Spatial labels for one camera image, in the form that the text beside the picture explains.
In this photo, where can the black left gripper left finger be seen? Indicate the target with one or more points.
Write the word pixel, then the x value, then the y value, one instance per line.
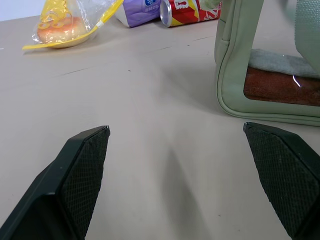
pixel 62 185

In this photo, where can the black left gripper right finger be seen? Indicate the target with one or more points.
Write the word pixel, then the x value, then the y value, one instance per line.
pixel 282 180

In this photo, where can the pale green transparent pouch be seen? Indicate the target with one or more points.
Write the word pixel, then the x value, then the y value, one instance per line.
pixel 233 75

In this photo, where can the yellow bagged bread snack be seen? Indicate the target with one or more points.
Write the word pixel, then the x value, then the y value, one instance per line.
pixel 75 22

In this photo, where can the rust brown folded cloth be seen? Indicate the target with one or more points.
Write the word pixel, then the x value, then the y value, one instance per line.
pixel 275 86

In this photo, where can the grey folded cloth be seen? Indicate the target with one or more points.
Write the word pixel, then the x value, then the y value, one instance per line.
pixel 272 62

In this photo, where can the round bread bun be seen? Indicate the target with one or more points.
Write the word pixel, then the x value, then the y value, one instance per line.
pixel 58 32

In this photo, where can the purple tissue pack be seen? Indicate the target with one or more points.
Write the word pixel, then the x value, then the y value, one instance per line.
pixel 140 11

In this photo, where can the red soda can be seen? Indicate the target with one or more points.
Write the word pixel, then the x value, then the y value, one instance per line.
pixel 186 11

